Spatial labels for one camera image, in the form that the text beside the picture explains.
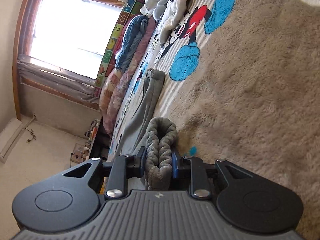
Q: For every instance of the wooden framed window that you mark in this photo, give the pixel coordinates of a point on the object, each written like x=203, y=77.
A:
x=64, y=41

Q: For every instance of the colourful alphabet foam mat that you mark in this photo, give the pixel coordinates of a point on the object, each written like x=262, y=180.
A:
x=130, y=9

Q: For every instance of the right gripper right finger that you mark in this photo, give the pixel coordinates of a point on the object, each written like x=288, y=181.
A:
x=189, y=174

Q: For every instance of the grey plush toy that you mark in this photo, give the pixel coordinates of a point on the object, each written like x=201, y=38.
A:
x=160, y=9

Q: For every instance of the Mickey Mouse bed blanket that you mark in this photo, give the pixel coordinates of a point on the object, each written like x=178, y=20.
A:
x=253, y=98

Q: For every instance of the cluttered side shelf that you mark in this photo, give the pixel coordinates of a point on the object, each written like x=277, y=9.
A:
x=97, y=144

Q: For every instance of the pink floral quilt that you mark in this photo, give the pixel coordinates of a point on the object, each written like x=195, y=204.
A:
x=110, y=116

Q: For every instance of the orange patterned pillow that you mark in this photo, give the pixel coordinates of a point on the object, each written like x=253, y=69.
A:
x=108, y=88

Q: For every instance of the grey fleece garment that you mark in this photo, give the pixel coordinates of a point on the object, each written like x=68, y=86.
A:
x=156, y=134

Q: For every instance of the blue folded quilt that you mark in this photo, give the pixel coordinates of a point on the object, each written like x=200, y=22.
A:
x=131, y=39

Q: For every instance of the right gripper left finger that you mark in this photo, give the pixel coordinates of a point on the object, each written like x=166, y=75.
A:
x=117, y=172

